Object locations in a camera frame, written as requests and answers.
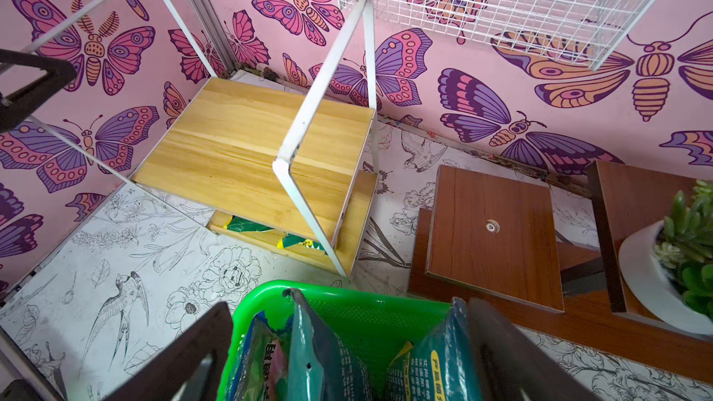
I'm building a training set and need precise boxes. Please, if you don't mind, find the yellow green packet right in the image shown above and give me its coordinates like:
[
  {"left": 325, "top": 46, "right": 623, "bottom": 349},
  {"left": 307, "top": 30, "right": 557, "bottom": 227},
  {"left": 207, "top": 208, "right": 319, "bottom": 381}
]
[{"left": 277, "top": 234, "right": 325, "bottom": 252}]

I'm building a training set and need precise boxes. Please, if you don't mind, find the blue green soil bag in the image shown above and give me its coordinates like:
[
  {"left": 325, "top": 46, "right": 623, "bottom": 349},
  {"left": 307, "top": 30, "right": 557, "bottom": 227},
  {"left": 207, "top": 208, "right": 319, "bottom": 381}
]
[{"left": 226, "top": 312, "right": 293, "bottom": 400}]

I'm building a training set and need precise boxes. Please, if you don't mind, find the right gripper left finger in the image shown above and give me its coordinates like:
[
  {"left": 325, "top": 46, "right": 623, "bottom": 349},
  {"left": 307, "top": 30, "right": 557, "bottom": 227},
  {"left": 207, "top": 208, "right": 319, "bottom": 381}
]
[{"left": 107, "top": 302, "right": 233, "bottom": 400}]

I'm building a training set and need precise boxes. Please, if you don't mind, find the white frame wooden shelf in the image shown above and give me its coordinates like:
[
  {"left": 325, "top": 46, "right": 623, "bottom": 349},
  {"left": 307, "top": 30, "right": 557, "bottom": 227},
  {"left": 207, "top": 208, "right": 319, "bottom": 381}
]
[{"left": 0, "top": 0, "right": 380, "bottom": 280}]

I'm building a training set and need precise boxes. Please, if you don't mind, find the brown wooden step stand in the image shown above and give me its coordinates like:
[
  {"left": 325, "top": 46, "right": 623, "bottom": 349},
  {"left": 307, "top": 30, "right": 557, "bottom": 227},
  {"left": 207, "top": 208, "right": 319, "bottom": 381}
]
[{"left": 408, "top": 162, "right": 712, "bottom": 382}]

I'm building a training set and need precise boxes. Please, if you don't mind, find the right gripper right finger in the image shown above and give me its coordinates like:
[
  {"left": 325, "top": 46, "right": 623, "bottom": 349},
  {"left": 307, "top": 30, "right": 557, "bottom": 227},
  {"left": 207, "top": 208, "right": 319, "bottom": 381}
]
[{"left": 467, "top": 298, "right": 597, "bottom": 401}]

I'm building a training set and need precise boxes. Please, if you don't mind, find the yellow green packet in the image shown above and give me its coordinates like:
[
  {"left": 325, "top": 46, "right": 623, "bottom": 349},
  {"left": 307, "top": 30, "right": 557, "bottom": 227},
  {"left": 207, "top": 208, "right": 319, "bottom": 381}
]
[
  {"left": 223, "top": 215, "right": 273, "bottom": 233},
  {"left": 277, "top": 234, "right": 325, "bottom": 252}
]

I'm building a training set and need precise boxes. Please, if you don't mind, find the dark green fertilizer bag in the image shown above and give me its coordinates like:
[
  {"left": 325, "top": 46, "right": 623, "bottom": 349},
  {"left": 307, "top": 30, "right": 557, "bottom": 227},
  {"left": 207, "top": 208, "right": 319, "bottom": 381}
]
[
  {"left": 384, "top": 298, "right": 483, "bottom": 401},
  {"left": 282, "top": 288, "right": 376, "bottom": 400}
]

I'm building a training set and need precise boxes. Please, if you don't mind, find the yellow green packet left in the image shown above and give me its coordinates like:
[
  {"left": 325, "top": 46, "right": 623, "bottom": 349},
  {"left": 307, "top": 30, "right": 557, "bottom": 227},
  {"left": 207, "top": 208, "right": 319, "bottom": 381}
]
[{"left": 223, "top": 215, "right": 273, "bottom": 233}]

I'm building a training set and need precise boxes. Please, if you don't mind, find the green plastic basket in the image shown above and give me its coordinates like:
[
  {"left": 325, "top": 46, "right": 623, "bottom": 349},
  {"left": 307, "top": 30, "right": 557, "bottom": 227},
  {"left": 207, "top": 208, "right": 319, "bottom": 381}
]
[{"left": 216, "top": 280, "right": 449, "bottom": 400}]

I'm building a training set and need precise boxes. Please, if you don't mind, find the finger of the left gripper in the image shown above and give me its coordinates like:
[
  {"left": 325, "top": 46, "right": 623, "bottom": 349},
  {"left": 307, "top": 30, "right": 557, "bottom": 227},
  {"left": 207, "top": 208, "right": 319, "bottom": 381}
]
[{"left": 1, "top": 49, "right": 77, "bottom": 134}]

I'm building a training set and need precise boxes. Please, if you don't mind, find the succulent plant white pot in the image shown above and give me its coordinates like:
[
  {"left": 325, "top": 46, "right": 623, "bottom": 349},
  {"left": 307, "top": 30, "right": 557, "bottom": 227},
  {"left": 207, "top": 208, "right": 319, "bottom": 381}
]
[{"left": 618, "top": 180, "right": 712, "bottom": 337}]

